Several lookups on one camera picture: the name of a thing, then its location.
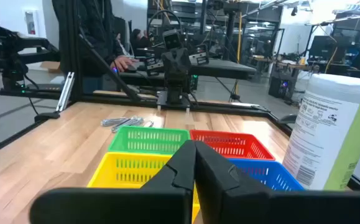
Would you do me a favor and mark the cardboard box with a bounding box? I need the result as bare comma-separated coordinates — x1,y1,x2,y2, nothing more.
40,60,63,74

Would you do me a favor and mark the fire extinguisher cabinet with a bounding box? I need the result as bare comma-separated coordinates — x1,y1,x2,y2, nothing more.
23,10,40,37

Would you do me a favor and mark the green plastic basket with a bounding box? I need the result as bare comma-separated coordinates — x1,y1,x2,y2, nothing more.
108,125,190,156

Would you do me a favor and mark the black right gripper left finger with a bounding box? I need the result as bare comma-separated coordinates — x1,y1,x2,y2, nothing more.
29,139,196,224

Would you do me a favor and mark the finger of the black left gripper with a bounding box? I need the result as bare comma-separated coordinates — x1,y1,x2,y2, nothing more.
176,44,210,84
144,49,177,85

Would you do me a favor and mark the blue plastic basket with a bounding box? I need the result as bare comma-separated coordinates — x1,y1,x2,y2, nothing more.
228,157,305,192

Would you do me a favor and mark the black computer monitor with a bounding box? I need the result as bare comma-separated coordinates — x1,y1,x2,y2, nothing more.
308,35,348,62

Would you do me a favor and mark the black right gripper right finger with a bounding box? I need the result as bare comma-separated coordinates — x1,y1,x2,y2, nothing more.
194,140,360,224

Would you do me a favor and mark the silver aluminium rail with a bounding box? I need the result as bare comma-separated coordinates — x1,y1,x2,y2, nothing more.
55,72,75,113

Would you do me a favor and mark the red plastic basket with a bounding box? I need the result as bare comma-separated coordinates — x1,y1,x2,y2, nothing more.
189,129,276,161

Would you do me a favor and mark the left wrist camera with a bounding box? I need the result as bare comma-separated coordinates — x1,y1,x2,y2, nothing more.
162,29,184,51

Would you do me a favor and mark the yellow plastic basket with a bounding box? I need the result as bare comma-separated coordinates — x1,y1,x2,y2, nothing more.
86,151,201,223

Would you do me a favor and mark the black computer tower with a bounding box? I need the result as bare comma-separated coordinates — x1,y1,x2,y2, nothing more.
268,73,296,101

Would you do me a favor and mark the white wipes canister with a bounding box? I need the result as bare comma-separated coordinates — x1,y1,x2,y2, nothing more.
281,73,360,191

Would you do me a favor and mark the person's hand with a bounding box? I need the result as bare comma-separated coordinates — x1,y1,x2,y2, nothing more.
112,55,139,73

